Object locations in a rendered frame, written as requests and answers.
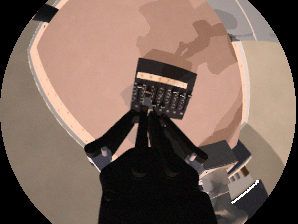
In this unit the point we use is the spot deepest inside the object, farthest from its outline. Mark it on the black lighting desk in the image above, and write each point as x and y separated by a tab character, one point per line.
160	81

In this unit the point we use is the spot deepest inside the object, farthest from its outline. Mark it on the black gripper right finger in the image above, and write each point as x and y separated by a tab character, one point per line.
182	145

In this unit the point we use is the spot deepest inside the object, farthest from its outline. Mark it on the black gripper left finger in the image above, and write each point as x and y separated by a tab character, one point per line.
101	150

